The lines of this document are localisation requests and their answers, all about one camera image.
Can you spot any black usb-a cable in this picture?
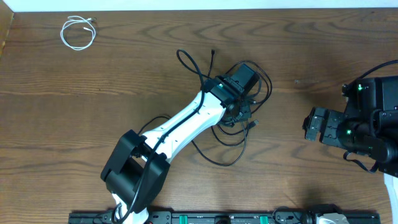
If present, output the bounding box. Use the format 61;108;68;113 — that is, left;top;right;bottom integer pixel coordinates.
206;49;274;147

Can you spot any black thin usb cable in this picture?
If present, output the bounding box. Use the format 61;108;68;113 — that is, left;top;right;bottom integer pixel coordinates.
136;114;249;167

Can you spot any white usb cable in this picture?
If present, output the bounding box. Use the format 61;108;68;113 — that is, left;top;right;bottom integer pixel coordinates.
60;15;97;52

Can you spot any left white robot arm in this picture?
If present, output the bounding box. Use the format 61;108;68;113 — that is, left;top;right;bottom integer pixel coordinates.
101;58;259;223

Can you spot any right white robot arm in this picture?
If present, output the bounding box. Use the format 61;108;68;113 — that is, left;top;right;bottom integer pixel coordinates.
302;60;397;223

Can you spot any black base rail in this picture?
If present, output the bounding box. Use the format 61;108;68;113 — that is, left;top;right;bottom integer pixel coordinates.
68;203;382;224

